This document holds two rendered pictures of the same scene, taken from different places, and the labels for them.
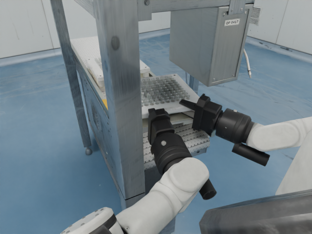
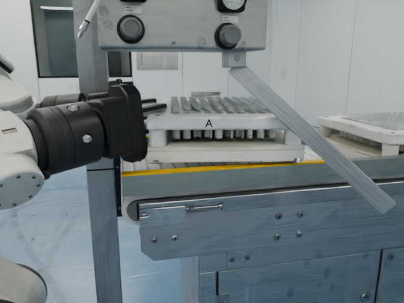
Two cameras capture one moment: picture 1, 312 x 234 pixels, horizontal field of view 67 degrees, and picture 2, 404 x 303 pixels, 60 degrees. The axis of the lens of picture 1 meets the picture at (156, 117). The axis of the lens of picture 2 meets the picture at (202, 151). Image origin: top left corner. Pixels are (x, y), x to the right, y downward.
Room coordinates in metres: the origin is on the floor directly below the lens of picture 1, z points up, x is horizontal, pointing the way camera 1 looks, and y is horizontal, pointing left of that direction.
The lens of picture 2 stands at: (0.83, -0.64, 1.02)
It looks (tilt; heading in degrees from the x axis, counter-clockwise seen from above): 14 degrees down; 103
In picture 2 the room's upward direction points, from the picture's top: straight up
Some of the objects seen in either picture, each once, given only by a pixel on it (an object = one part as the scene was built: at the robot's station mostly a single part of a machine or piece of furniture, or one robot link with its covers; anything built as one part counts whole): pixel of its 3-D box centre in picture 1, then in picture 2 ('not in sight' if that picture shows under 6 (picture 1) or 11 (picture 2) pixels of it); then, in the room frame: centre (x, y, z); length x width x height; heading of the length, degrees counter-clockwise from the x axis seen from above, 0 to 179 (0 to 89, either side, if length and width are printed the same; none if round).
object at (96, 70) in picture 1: (116, 65); (397, 126); (1.08, 0.19, 0.90); 0.25 x 0.24 x 0.02; 116
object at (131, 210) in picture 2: not in sight; (134, 183); (0.57, -0.06, 0.81); 0.27 x 0.03 x 0.03; 116
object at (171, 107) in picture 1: (157, 93); (217, 112); (0.72, 0.00, 0.94); 0.25 x 0.24 x 0.02; 108
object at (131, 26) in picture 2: not in sight; (130, 23); (0.65, -0.22, 1.07); 0.03 x 0.02 x 0.04; 26
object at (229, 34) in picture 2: not in sight; (229, 32); (0.76, -0.17, 1.06); 0.03 x 0.03 x 0.04; 26
